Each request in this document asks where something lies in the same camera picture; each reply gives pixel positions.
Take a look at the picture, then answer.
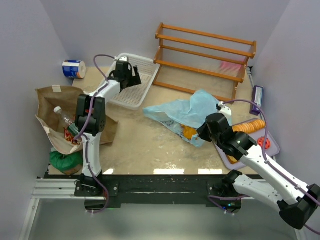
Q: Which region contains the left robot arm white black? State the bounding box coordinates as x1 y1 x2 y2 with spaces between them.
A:
75 57 142 196

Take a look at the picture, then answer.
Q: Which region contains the red frosted donut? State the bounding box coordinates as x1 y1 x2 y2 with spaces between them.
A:
257 136 271 150

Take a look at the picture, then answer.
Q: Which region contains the wooden orange shelf rack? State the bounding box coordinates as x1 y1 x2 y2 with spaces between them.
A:
153 22 257 101

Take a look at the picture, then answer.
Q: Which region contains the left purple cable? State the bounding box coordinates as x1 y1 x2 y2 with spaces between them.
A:
73 54 118 215

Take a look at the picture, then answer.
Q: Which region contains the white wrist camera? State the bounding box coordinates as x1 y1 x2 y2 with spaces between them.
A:
216 101 232 126
113 56 129 62

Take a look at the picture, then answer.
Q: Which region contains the purple cable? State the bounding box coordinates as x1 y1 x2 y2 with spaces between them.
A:
73 54 118 215
221 99 320 235

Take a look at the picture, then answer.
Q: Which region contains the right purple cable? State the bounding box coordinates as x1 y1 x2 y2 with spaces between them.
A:
221 99 320 235

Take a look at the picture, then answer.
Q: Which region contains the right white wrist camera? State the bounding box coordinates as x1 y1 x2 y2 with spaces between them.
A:
216 101 232 126

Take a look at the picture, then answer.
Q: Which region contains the green plastic bag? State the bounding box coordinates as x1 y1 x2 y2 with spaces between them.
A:
49 151 83 176

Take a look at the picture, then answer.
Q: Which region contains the bread slice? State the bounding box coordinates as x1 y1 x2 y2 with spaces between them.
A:
226 155 238 165

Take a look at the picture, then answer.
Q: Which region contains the orange food piece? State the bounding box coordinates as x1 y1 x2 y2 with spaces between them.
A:
180 124 198 141

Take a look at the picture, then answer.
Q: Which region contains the light blue plastic bag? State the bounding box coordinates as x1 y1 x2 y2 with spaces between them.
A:
143 89 219 148

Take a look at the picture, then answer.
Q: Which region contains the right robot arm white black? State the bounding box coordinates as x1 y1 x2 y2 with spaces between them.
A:
197 113 320 230

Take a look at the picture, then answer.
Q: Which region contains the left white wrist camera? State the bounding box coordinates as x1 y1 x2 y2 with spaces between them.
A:
113 56 129 62

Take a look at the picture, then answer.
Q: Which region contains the blue white paper roll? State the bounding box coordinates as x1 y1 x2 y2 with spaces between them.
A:
62 60 87 79

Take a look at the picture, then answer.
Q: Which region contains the white plastic basket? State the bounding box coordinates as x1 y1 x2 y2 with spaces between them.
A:
107 53 160 111

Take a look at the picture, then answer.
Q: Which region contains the black base frame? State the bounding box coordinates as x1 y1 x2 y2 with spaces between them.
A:
74 172 252 213

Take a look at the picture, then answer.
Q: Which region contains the brown paper grocery bag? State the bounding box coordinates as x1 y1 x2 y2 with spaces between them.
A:
34 84 120 155

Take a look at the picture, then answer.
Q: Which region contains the purple box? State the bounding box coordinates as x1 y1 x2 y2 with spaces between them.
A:
249 85 264 116

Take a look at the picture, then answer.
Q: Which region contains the clear water bottle green label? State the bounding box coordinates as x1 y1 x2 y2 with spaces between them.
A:
53 106 79 137

